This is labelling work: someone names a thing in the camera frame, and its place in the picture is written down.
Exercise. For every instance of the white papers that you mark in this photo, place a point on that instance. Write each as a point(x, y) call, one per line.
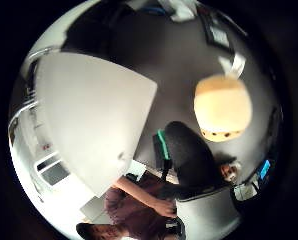
point(245, 192)

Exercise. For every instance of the person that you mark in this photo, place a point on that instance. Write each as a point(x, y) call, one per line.
point(135, 210)

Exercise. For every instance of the blue lit monitor screen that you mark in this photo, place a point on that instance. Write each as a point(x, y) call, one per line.
point(264, 169)

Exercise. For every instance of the white fabric tag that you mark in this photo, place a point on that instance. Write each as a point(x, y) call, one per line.
point(236, 65)

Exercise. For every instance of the large white box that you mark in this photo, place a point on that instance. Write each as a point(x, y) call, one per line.
point(92, 120)

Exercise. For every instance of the black framed picture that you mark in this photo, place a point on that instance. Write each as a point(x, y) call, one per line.
point(219, 33)

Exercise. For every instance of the white cloth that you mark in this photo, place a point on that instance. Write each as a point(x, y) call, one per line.
point(180, 10)

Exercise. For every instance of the large black furniture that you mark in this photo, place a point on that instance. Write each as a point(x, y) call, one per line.
point(89, 33)

